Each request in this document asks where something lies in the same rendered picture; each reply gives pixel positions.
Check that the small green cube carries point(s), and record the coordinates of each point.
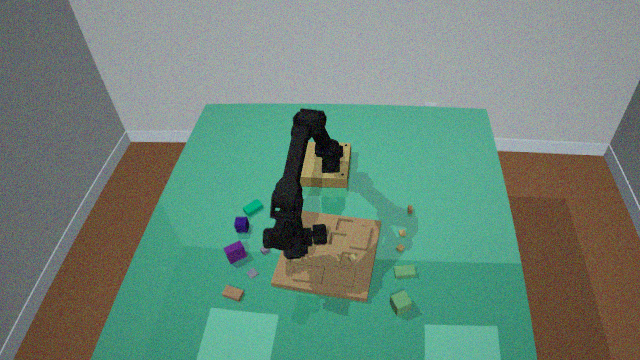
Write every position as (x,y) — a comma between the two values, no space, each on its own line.
(400,302)

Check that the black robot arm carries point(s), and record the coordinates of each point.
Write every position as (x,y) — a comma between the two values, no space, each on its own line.
(288,191)

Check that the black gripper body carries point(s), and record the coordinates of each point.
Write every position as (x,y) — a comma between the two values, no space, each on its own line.
(319,235)

